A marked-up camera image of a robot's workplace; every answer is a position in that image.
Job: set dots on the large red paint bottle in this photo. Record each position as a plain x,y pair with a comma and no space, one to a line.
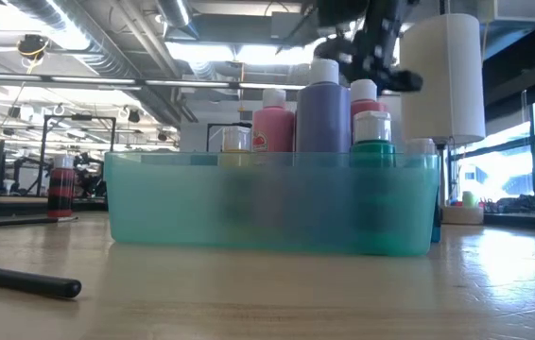
364,96

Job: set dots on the small teal green paint bottle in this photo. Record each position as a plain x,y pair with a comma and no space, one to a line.
372,137

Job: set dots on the large purple paint bottle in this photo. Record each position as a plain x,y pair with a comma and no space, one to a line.
322,118

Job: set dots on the large pink paint bottle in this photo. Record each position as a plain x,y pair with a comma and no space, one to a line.
273,127

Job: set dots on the small yellow paint bottle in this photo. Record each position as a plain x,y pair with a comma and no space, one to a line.
236,139

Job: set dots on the small red paint bottle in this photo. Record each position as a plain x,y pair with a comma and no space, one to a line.
62,186

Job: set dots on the table lamp with white shade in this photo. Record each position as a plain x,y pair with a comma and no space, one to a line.
442,108

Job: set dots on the small green object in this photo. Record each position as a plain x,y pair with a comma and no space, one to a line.
469,198

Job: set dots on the translucent teal plastic bin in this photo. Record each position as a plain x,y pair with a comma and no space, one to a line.
272,203

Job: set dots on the black bag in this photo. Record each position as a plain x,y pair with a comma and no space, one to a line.
522,204

